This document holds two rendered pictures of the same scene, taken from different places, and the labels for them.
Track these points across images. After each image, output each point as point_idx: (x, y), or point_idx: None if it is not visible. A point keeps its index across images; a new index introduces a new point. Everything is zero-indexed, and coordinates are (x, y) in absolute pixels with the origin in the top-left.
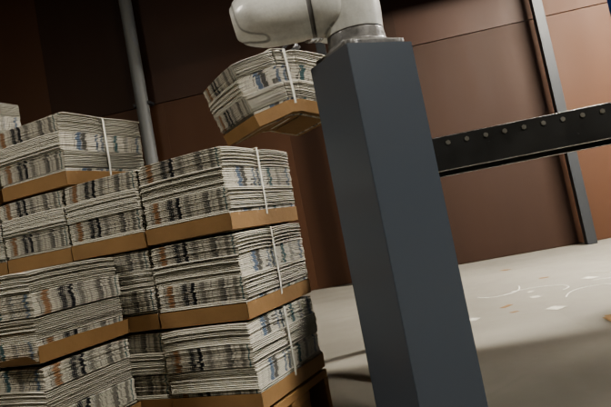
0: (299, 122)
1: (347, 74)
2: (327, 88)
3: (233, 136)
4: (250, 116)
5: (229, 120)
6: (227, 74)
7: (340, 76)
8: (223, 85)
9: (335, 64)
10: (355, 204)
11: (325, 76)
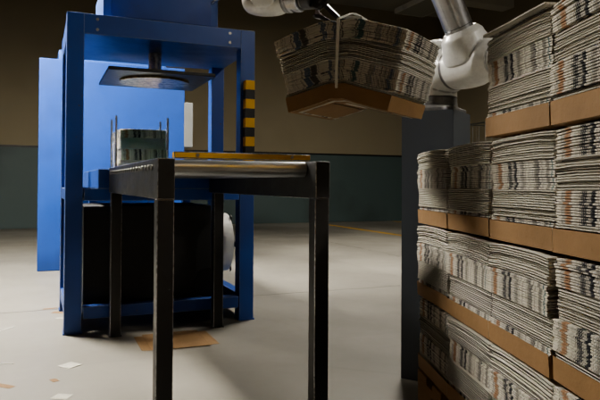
0: (345, 111)
1: (468, 132)
2: (459, 131)
3: (399, 106)
4: (420, 103)
5: (409, 88)
6: (434, 50)
7: (465, 130)
8: (425, 53)
9: (464, 120)
10: None
11: (460, 123)
